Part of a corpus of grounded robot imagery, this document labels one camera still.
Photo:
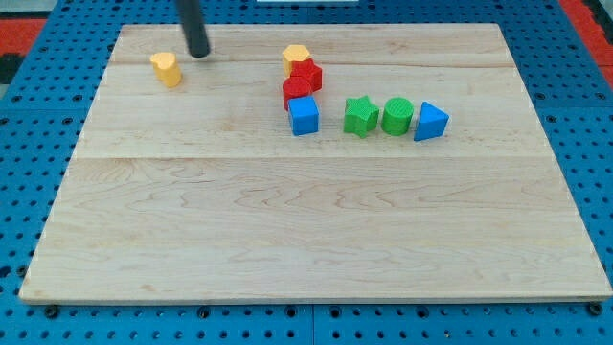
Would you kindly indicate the yellow hexagon block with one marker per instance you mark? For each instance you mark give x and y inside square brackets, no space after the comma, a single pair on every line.
[294,53]

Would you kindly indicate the blue cube block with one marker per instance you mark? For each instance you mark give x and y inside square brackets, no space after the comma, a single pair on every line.
[303,115]

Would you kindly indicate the green star block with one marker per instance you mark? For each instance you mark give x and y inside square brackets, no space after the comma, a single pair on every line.
[361,116]

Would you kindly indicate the red cylinder block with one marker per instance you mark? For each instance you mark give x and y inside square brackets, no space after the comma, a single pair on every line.
[295,87]

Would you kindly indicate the red star block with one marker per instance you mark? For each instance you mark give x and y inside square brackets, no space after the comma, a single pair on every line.
[310,71]

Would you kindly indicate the light wooden board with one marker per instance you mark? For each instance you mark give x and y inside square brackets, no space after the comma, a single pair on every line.
[201,193]

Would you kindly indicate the green cylinder block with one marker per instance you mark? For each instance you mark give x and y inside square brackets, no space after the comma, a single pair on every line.
[397,116]

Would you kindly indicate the blue triangle block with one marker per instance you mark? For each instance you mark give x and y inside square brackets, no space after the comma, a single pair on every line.
[432,122]

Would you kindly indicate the yellow heart block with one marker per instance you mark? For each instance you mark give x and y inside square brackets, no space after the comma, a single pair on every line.
[166,68]

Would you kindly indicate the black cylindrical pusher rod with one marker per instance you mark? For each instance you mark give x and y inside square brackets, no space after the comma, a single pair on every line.
[192,23]

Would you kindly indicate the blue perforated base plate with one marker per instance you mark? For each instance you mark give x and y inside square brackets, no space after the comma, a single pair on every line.
[45,107]

